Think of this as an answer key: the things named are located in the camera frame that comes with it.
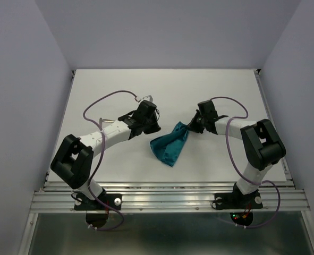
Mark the teal cloth napkin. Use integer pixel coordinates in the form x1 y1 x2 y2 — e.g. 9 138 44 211
150 122 189 167

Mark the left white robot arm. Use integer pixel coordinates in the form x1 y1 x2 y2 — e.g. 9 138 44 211
50 100 161 211

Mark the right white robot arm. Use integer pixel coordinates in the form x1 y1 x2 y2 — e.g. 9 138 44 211
188 100 286 210

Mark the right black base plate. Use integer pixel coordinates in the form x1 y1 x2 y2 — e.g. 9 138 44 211
211 192 263 210

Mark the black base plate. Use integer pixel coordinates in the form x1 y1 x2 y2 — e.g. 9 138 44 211
211 192 263 210
71 192 122 211

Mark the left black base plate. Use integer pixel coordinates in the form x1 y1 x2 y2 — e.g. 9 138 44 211
71 192 122 211

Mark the aluminium front rail frame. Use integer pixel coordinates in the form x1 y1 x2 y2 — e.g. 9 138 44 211
18 69 314 255

